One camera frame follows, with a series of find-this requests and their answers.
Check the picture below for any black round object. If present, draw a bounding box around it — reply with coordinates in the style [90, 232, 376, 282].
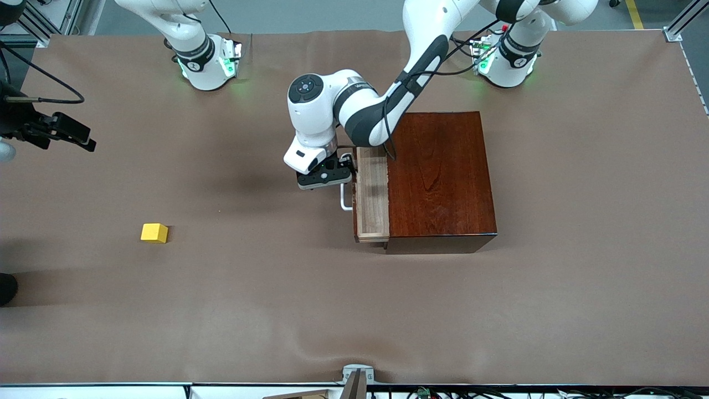
[0, 273, 19, 306]

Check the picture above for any grey metal camera bracket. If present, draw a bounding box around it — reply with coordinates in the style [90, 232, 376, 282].
[342, 364, 375, 399]

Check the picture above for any yellow block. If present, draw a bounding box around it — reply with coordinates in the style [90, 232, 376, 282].
[140, 223, 169, 244]

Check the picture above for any brown table mat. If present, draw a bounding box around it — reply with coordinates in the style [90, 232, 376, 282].
[0, 29, 709, 387]

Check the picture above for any silver aluminium profile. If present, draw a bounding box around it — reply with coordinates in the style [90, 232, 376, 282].
[663, 0, 709, 43]

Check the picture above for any wooden drawer with white handle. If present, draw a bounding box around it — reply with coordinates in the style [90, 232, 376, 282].
[340, 146, 390, 243]

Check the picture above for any light brown wooden board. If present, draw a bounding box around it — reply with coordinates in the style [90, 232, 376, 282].
[262, 390, 333, 399]

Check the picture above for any dark brown wooden cabinet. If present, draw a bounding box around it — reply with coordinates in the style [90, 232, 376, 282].
[385, 112, 498, 254]

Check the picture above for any black right arm base cable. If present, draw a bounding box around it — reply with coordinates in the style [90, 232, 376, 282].
[208, 0, 232, 35]

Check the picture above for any dark aluminium frame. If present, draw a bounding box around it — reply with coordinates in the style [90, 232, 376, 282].
[14, 0, 92, 49]

